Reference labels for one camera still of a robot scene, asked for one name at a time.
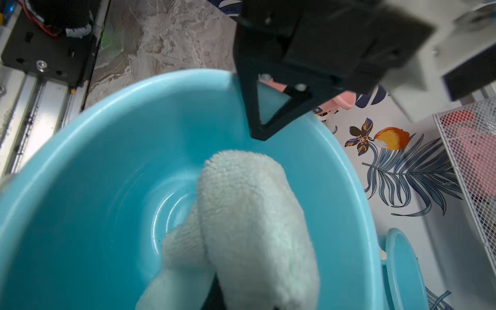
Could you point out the teal plastic bucket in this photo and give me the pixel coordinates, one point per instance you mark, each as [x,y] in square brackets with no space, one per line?
[82,222]

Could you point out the light teal cloth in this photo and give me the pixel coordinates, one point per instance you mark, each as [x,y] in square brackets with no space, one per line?
[243,245]

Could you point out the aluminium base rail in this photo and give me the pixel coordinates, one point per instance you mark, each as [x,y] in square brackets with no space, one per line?
[44,80]

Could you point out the clear wall shelf basket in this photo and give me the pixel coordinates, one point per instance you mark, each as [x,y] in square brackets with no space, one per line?
[481,209]

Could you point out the pink plastic bucket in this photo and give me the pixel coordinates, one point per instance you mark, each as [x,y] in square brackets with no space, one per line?
[324,111]

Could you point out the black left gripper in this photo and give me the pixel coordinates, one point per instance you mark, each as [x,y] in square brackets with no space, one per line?
[314,47]

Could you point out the pink triangle item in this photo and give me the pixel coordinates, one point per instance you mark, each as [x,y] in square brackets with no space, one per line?
[474,151]

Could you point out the teal bucket with label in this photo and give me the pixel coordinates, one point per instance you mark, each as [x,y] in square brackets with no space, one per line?
[403,282]

